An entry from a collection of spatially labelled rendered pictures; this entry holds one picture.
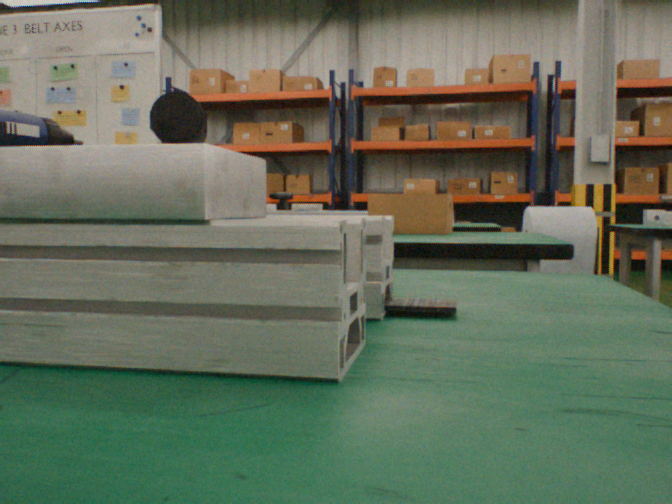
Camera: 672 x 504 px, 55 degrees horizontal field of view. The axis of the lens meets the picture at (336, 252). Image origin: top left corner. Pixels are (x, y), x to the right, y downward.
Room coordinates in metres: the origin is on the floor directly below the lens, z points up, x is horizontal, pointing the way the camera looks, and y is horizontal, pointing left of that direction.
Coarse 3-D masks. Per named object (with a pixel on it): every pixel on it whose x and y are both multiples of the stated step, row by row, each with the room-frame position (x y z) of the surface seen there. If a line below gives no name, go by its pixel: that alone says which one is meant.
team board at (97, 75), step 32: (0, 32) 3.65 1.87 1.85; (32, 32) 3.61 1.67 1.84; (64, 32) 3.57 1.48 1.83; (96, 32) 3.53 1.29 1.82; (128, 32) 3.49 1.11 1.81; (160, 32) 3.47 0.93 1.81; (0, 64) 3.65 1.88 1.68; (32, 64) 3.61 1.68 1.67; (64, 64) 3.57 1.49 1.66; (96, 64) 3.53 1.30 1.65; (128, 64) 3.49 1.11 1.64; (160, 64) 3.47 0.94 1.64; (0, 96) 3.65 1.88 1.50; (32, 96) 3.61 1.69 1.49; (64, 96) 3.57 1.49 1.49; (96, 96) 3.53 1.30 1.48; (128, 96) 3.49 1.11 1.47; (64, 128) 3.57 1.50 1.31; (96, 128) 3.53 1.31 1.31; (128, 128) 3.49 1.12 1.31
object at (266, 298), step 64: (0, 256) 0.38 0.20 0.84; (64, 256) 0.37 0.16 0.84; (128, 256) 0.36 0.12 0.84; (192, 256) 0.36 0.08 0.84; (256, 256) 0.35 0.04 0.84; (320, 256) 0.34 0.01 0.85; (0, 320) 0.37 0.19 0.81; (64, 320) 0.36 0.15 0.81; (128, 320) 0.35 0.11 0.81; (192, 320) 0.34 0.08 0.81; (256, 320) 0.34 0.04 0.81; (320, 320) 0.34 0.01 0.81
